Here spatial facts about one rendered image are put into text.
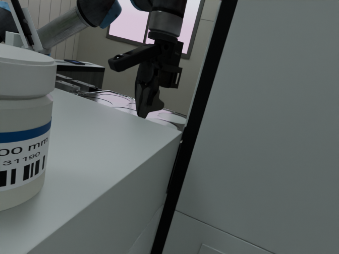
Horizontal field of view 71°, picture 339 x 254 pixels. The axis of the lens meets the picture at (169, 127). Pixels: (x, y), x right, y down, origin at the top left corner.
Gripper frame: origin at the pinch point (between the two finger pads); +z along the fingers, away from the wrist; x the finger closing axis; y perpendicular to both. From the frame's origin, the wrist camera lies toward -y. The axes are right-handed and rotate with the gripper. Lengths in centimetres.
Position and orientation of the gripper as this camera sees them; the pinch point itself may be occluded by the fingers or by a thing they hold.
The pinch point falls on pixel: (139, 116)
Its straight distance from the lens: 60.3
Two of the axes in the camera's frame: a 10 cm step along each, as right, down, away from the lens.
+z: -2.2, 9.5, 2.4
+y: 8.0, 0.4, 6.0
